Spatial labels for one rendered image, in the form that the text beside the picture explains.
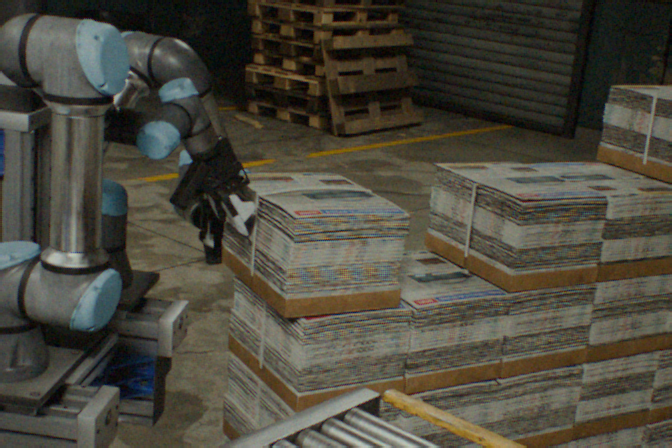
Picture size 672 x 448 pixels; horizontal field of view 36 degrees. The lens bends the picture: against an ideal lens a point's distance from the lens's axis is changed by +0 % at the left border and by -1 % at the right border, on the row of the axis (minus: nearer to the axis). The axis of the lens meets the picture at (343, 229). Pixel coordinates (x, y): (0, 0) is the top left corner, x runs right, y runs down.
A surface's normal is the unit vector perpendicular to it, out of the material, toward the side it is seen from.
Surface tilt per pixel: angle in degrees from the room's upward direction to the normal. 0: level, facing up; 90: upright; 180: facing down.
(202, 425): 0
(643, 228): 90
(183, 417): 0
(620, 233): 90
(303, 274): 90
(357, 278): 90
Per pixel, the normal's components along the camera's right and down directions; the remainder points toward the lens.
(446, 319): 0.50, 0.29
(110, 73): 0.96, 0.04
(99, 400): 0.10, -0.96
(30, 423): -0.12, 0.26
